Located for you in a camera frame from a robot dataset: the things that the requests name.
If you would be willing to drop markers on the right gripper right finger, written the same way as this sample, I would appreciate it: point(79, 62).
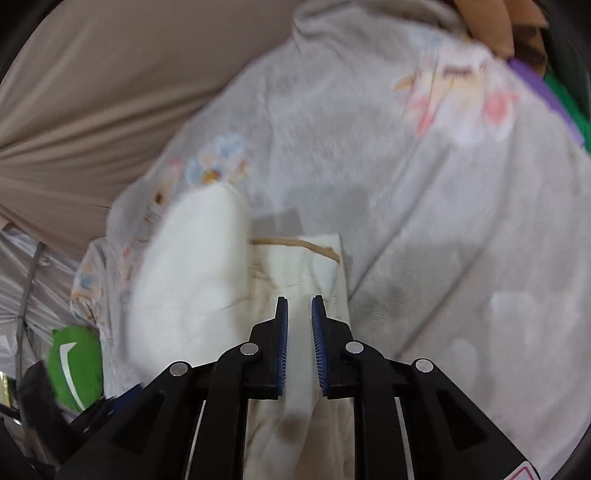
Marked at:
point(410, 421)

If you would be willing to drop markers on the purple cloth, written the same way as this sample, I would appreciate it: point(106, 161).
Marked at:
point(538, 85)

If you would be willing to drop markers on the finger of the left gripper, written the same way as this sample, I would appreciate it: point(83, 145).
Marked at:
point(102, 410)

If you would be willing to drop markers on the beige bed sheet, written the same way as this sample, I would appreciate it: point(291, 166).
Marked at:
point(97, 90)

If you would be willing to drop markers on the silver plastic bag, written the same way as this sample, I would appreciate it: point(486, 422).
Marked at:
point(36, 284)

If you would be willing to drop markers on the green cushion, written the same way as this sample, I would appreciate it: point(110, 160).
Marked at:
point(74, 366)

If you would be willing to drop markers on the orange brown cloth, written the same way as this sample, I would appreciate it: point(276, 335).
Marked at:
point(512, 29)

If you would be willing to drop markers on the grey floral fleece blanket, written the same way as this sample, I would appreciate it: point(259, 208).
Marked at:
point(461, 201)

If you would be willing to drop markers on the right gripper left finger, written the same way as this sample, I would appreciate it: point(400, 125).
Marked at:
point(190, 422)

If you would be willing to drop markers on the cream quilted garment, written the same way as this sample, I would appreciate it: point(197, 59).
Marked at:
point(204, 282)

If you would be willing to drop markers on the green cloth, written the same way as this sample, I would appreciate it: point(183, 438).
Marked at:
point(576, 119)

